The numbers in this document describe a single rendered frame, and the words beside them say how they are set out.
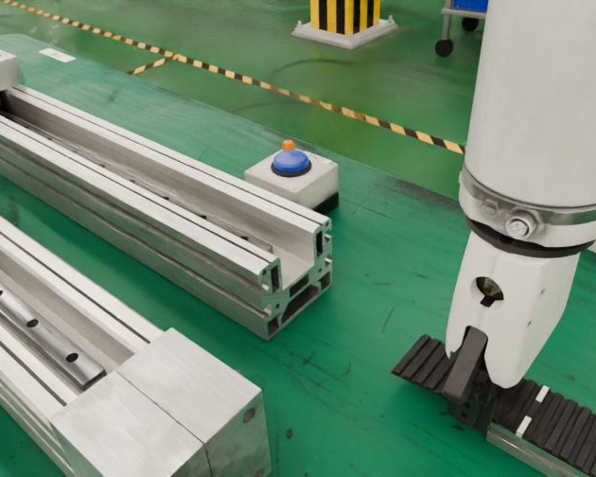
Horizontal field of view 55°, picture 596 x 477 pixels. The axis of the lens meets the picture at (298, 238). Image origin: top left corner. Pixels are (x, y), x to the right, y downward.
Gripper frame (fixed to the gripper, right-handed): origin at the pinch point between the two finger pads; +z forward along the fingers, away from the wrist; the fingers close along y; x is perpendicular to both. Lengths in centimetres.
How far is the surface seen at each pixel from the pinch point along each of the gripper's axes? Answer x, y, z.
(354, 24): 198, 262, 72
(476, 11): 124, 270, 56
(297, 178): 28.4, 11.5, -2.0
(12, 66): 76, 5, -7
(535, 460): -5.1, -2.0, 2.9
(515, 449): -3.5, -2.0, 3.0
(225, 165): 45.4, 15.8, 4.0
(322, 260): 18.6, 3.5, -0.2
